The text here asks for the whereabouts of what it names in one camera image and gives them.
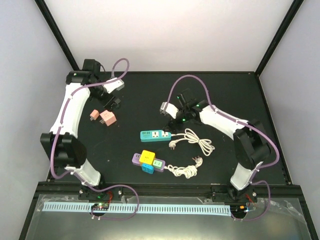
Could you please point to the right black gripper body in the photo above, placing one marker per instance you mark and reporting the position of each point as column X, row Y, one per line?
column 179, row 125

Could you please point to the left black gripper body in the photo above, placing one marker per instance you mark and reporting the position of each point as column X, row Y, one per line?
column 113, row 104

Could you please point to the pink cube socket adapter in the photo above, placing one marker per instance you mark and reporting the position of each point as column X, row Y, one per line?
column 107, row 118

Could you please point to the small pink charger plug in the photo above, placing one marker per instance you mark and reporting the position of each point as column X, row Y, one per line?
column 94, row 115

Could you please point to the teal power strip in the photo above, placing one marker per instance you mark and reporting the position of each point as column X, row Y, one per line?
column 155, row 136

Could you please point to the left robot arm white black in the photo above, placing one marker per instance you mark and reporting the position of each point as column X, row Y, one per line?
column 66, row 153

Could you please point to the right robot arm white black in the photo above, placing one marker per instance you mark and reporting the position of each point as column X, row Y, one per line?
column 251, row 144

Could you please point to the yellow cube socket adapter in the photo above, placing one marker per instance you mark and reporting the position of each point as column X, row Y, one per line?
column 147, row 157

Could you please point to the green plug adapter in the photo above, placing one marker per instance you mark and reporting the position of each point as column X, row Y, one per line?
column 157, row 164

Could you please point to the blue cube socket adapter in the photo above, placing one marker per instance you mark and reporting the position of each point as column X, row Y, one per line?
column 147, row 168

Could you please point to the purple power strip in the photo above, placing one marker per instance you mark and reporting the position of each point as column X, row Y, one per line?
column 135, row 161

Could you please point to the right circuit board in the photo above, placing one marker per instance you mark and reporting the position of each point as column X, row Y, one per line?
column 245, row 208

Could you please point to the circuit board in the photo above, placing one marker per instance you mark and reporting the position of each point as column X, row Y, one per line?
column 100, row 207
column 245, row 208

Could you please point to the left circuit board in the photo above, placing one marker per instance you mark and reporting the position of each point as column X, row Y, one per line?
column 100, row 207

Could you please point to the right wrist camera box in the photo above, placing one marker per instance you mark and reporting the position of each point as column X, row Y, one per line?
column 169, row 109

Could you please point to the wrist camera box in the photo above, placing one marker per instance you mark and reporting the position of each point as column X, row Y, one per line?
column 169, row 109
column 114, row 84

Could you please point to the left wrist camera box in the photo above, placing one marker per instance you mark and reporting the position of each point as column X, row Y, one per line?
column 114, row 84

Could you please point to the black front rail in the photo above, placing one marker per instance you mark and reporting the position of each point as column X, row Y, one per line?
column 218, row 193

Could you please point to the left black frame post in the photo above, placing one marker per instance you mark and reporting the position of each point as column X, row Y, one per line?
column 48, row 17

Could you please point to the black frame post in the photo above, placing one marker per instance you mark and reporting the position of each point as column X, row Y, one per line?
column 48, row 17
column 283, row 27

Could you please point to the light blue slotted cable duct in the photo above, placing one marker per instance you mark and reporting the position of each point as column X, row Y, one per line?
column 129, row 208

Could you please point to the right black frame post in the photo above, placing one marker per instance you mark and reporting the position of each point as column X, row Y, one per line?
column 283, row 27

